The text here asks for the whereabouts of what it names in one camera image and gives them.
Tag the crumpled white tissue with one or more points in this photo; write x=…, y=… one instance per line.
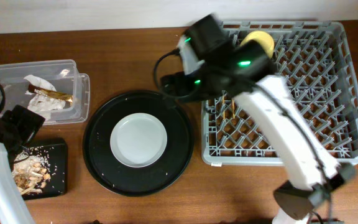
x=42, y=104

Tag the gold snack wrapper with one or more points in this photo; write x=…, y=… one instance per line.
x=51, y=94

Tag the clear plastic waste bin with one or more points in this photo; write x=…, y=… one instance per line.
x=62, y=74

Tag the black rectangular box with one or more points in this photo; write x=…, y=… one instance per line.
x=59, y=156

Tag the grey plastic dishwasher rack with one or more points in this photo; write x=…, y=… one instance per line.
x=315, y=60

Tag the wooden chopstick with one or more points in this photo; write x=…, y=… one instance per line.
x=233, y=107
x=223, y=107

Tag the pile of food scraps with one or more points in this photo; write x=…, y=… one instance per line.
x=35, y=173

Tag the grey plate with food scraps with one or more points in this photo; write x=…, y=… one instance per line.
x=138, y=140

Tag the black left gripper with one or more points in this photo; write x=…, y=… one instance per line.
x=31, y=122

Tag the round black serving tray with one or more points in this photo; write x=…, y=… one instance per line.
x=137, y=182

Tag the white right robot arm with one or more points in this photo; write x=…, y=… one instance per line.
x=246, y=72

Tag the yellow bowl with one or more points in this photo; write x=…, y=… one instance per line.
x=263, y=38

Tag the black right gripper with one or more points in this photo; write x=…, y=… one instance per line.
x=173, y=86

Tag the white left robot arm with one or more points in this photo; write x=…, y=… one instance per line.
x=12, y=206

